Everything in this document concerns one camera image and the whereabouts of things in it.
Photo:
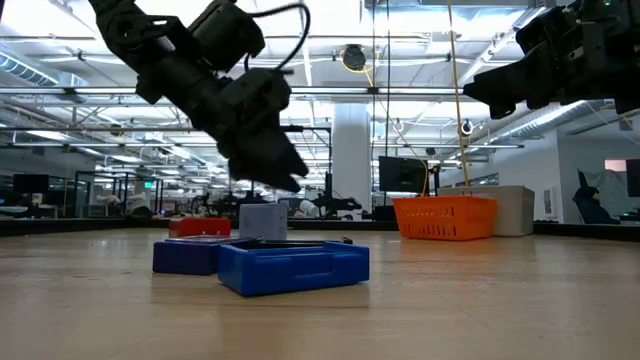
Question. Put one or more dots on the light blue wall charger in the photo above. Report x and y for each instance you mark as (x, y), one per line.
(263, 222)

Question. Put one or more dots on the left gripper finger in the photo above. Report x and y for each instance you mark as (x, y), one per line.
(280, 184)
(270, 157)

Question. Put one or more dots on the dark blue plastic case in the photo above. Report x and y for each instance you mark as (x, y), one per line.
(190, 257)

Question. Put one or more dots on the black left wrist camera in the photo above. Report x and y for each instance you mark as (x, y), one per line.
(255, 95)

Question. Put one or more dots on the orange plastic basket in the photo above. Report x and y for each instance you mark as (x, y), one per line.
(445, 220)

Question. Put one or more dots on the blue cased digital display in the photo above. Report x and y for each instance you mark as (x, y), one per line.
(295, 270)

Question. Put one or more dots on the red wall charger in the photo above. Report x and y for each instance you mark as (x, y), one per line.
(200, 227)

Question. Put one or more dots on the person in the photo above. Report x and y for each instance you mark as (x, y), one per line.
(592, 207)

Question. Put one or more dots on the black desk monitor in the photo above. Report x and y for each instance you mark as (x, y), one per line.
(634, 177)

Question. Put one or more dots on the black standing monitor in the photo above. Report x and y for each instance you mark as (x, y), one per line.
(402, 175)

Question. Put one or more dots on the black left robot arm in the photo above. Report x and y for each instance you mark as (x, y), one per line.
(130, 35)

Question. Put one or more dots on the white building column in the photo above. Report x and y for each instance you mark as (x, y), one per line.
(352, 160)

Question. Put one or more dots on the grey cloth backdrop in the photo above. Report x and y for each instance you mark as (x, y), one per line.
(612, 187)

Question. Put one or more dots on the black background monitor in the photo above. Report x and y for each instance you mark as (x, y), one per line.
(31, 183)

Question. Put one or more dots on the black aluminium table frame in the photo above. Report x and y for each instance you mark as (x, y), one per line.
(30, 227)

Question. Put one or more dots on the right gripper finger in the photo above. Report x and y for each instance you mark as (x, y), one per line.
(510, 80)
(504, 111)

